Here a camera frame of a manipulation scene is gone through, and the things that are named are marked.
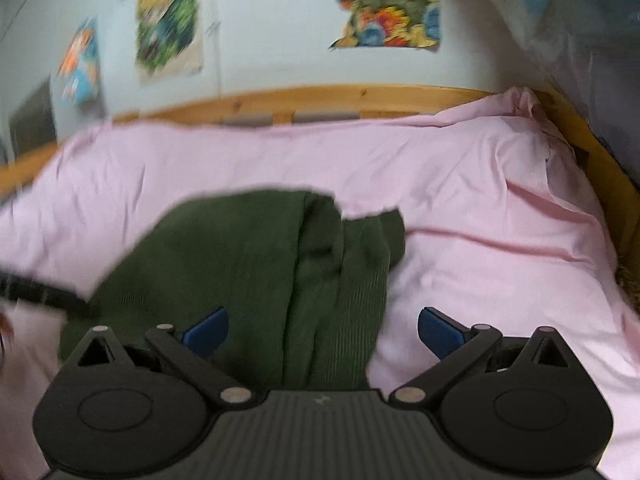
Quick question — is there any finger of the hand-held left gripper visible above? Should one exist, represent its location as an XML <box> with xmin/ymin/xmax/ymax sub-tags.
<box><xmin>0</xmin><ymin>267</ymin><xmax>98</xmax><ymax>318</ymax></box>

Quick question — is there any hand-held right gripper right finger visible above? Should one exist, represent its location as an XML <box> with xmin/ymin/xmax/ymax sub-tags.
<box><xmin>389</xmin><ymin>306</ymin><xmax>583</xmax><ymax>406</ymax></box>

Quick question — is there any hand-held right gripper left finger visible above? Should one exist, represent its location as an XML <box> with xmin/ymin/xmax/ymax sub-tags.
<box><xmin>62</xmin><ymin>307</ymin><xmax>255</xmax><ymax>406</ymax></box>

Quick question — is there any dark green corduroy shirt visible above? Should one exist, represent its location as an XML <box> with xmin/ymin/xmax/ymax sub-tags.
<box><xmin>59</xmin><ymin>187</ymin><xmax>407</xmax><ymax>392</ymax></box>

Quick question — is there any clear plastic bag of clothes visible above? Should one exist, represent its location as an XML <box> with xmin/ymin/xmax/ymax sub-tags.
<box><xmin>479</xmin><ymin>0</ymin><xmax>640</xmax><ymax>178</ymax></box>

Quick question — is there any pink blanket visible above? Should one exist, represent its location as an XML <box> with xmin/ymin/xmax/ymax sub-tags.
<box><xmin>0</xmin><ymin>87</ymin><xmax>640</xmax><ymax>480</ymax></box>

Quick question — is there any dark grey window panel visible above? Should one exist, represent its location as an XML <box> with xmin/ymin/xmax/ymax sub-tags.
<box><xmin>6</xmin><ymin>79</ymin><xmax>59</xmax><ymax>162</ymax></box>

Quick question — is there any orange figure wall poster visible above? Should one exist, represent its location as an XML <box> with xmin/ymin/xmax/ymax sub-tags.
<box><xmin>56</xmin><ymin>17</ymin><xmax>104</xmax><ymax>107</ymax></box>

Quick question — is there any wooden bed frame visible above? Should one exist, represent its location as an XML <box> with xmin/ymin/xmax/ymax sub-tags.
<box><xmin>0</xmin><ymin>85</ymin><xmax>640</xmax><ymax>281</ymax></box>

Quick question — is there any blond figure green wall poster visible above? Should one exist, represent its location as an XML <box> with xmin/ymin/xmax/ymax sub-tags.
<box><xmin>134</xmin><ymin>0</ymin><xmax>207</xmax><ymax>84</ymax></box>

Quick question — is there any mushroom print wall poster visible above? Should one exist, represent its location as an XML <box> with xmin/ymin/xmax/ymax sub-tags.
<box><xmin>314</xmin><ymin>0</ymin><xmax>444</xmax><ymax>52</ymax></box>

